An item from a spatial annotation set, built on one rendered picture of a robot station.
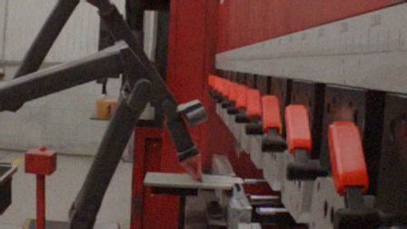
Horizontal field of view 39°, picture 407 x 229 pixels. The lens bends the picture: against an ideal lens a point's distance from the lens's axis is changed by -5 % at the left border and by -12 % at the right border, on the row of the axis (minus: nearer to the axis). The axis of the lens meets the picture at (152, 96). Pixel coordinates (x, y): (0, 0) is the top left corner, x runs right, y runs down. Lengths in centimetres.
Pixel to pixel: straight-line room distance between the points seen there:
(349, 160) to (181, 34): 238
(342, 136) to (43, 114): 845
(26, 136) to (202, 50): 633
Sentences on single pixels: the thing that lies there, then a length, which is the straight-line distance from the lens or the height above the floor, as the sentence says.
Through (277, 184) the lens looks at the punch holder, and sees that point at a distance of 90.
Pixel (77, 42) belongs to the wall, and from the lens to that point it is 873.
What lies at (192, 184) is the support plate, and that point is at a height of 100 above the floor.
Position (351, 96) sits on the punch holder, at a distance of 53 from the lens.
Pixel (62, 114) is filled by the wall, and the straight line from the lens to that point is 880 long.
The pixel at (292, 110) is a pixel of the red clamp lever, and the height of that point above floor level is 131.
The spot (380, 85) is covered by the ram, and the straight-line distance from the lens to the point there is 46.
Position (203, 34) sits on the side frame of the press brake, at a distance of 278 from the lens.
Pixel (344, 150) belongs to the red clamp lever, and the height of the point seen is 130.
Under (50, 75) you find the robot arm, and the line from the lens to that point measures 140.
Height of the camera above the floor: 135
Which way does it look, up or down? 3 degrees down
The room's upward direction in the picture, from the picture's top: 3 degrees clockwise
